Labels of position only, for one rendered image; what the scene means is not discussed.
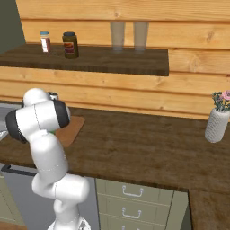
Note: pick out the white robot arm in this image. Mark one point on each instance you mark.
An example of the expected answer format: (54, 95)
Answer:
(48, 155)

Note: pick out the brown wooden cutting board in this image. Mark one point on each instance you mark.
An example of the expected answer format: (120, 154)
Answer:
(72, 127)

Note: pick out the green sponge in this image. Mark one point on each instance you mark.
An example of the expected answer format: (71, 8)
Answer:
(52, 132)

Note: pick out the silver tap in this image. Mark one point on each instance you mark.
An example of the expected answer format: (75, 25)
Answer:
(54, 96)

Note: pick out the clear drinking glass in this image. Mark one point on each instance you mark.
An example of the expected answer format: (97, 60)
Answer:
(118, 34)
(140, 34)

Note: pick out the dark olive jar with label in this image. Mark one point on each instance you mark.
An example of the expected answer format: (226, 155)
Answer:
(70, 46)

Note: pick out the pale green drawer front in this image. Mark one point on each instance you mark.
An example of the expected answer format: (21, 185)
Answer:
(155, 191)
(110, 205)
(109, 223)

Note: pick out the white textured vase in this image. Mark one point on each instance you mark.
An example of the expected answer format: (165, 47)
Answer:
(216, 125)

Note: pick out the blue-lidded jar with red label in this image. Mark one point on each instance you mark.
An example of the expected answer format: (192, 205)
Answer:
(45, 42)

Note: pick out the pink flowers with green leaves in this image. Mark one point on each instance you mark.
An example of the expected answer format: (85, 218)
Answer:
(222, 101)

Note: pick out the steel sink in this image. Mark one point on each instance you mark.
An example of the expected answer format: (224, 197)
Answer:
(6, 115)

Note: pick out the grey dishwasher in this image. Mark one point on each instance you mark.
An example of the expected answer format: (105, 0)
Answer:
(21, 197)

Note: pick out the pale green cupboard door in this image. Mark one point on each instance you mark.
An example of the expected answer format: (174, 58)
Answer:
(7, 203)

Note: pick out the dark wooden wall shelf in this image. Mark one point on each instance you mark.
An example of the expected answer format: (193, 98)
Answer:
(99, 61)

